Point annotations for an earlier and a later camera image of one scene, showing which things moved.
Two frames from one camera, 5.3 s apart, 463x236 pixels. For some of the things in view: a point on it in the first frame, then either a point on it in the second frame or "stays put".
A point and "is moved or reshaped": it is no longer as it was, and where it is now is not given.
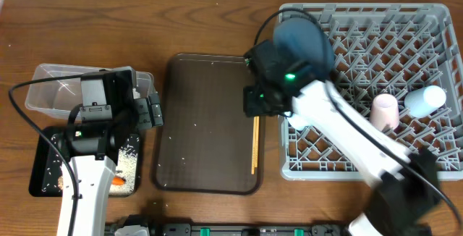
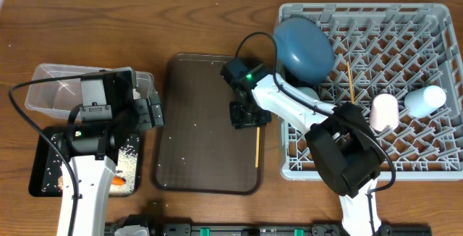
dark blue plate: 305,42 stays put
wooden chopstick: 256,140 → 351,86
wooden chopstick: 254,147 is moved or reshaped
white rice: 126,167 stays put
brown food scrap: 61,182 stays put
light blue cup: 423,100 stays put
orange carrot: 118,181 stays put
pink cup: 385,112 stays put
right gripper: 251,108 → 239,121
